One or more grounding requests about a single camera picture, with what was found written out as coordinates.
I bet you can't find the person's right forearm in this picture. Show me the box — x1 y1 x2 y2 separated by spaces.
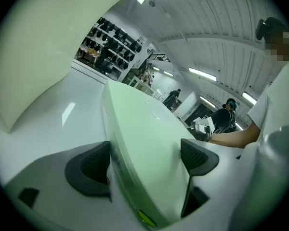
208 123 261 149

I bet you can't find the black head-mounted camera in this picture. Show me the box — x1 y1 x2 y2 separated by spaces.
255 17 289 41

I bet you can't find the person's head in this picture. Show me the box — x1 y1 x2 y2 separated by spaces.
264 30 289 62

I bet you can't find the black stair railing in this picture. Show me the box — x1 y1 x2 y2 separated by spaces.
148 52 171 63

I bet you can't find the person's white shirt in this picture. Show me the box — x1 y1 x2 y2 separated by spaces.
247 61 289 144

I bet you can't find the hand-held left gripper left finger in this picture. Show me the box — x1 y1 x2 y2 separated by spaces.
3 140 121 231

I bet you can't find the white table with black lines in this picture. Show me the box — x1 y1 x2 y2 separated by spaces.
0 59 111 190

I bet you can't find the checked cloth table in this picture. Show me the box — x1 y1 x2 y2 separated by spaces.
77 46 101 66

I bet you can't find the group of black bags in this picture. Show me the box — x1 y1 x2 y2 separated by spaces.
83 17 143 71

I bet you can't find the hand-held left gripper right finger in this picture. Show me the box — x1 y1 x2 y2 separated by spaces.
180 138 246 218

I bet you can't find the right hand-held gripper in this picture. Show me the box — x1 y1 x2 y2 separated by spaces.
191 116 216 143

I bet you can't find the white metal shelf unit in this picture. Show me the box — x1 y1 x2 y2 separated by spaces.
78 17 143 73

